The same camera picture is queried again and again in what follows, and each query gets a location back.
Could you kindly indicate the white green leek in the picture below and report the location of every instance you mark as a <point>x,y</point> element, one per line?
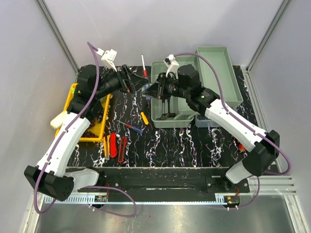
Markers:
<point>57,122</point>

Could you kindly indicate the red cherry bunch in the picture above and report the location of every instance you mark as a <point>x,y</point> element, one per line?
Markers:
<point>240,146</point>

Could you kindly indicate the black claw hammer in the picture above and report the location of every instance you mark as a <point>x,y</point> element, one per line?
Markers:
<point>166,113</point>

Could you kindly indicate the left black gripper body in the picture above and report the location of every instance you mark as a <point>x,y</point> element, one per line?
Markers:
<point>113,82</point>

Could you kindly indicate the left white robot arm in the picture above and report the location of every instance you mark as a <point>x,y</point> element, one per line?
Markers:
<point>49,176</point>

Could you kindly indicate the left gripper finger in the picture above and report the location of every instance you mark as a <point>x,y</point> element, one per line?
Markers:
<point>132,72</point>
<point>135,87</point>

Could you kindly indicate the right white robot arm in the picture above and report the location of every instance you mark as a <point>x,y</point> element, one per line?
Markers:
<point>184,82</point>

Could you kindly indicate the yellow plastic tray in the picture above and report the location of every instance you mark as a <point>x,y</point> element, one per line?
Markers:
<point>98,128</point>

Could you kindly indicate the clear grey plastic toolbox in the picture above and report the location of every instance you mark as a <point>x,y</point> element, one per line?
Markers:
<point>219,58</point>

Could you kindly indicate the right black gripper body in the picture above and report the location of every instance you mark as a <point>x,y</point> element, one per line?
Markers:
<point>168,87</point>

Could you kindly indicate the red utility knife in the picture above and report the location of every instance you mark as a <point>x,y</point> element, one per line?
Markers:
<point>113,145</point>

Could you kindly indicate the yellow handled screwdriver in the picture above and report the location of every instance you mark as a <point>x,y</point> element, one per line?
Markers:
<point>144,118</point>

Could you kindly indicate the blue screwdriver with red band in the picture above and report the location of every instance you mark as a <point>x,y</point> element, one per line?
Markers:
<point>145,73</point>

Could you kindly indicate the dark red grape bunch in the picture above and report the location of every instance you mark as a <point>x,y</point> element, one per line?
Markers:
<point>88,133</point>

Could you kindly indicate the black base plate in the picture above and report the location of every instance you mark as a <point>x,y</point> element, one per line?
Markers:
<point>167,184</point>

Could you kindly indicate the dark blue grape bunch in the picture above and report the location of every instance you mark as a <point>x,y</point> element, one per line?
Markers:
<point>99,115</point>

